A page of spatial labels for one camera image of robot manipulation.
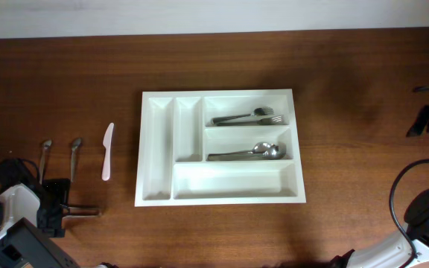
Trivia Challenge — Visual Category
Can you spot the white cutlery tray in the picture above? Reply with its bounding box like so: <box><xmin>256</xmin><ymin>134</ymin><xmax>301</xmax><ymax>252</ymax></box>
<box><xmin>134</xmin><ymin>89</ymin><xmax>306</xmax><ymax>207</ymax></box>

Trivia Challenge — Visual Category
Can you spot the small metal teaspoon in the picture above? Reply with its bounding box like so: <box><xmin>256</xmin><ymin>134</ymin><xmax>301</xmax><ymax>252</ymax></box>
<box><xmin>70</xmin><ymin>138</ymin><xmax>83</xmax><ymax>182</ymax></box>
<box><xmin>39</xmin><ymin>139</ymin><xmax>52</xmax><ymax>184</ymax></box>

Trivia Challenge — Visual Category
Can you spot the pink plastic knife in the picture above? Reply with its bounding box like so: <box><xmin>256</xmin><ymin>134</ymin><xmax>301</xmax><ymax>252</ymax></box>
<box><xmin>101</xmin><ymin>123</ymin><xmax>115</xmax><ymax>181</ymax></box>

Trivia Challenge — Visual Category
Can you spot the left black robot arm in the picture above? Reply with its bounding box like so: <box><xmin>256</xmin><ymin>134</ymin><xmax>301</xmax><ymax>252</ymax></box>
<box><xmin>0</xmin><ymin>158</ymin><xmax>101</xmax><ymax>268</ymax></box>

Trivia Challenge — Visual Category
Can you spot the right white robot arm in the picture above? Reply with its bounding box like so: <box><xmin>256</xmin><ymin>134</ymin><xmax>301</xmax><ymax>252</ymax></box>
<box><xmin>327</xmin><ymin>106</ymin><xmax>429</xmax><ymax>268</ymax></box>

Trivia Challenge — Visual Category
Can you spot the metal fork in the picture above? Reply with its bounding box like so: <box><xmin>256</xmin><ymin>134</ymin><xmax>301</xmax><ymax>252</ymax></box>
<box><xmin>216</xmin><ymin>115</ymin><xmax>285</xmax><ymax>127</ymax></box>
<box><xmin>211</xmin><ymin>106</ymin><xmax>274</xmax><ymax>125</ymax></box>

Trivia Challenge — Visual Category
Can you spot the large metal spoon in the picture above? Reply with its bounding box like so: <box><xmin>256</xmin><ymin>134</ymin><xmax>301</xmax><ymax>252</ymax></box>
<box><xmin>207</xmin><ymin>142</ymin><xmax>274</xmax><ymax>161</ymax></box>
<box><xmin>216</xmin><ymin>142</ymin><xmax>287</xmax><ymax>161</ymax></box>

